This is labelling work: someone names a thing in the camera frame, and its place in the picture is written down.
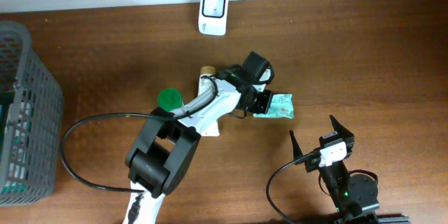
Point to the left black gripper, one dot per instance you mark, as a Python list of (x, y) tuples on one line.
[(264, 106)]

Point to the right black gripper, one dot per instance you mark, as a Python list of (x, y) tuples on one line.
[(348, 136)]

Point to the mint green wipes packet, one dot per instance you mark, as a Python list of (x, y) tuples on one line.
[(281, 107)]

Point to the white tube brown cap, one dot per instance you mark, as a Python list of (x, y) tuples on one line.
[(204, 84)]

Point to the green lid jar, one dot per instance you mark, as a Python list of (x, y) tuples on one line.
[(170, 99)]

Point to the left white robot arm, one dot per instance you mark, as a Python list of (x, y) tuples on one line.
[(163, 150)]

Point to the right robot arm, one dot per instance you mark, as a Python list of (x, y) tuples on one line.
[(354, 193)]

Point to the white barcode scanner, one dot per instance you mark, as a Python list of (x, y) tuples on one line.
[(212, 19)]

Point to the grey plastic mesh basket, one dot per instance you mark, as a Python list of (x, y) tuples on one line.
[(31, 120)]

